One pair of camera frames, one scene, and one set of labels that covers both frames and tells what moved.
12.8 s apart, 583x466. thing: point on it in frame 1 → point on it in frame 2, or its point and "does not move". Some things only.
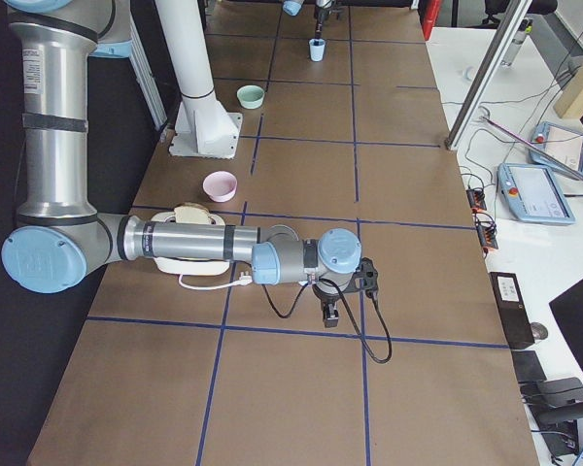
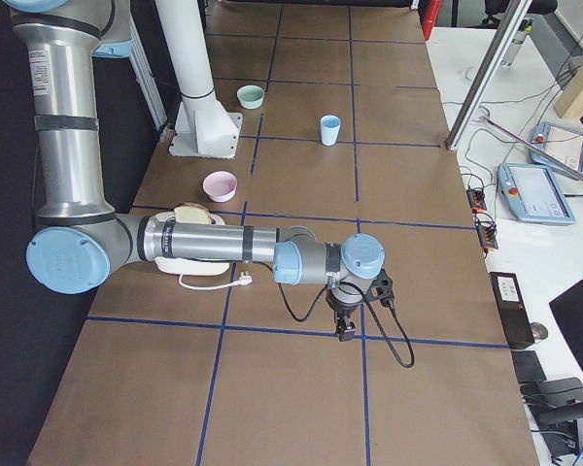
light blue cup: (317, 50) → (328, 139)
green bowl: (250, 96) does not move
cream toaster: (198, 268) does not move
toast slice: (191, 213) does not move
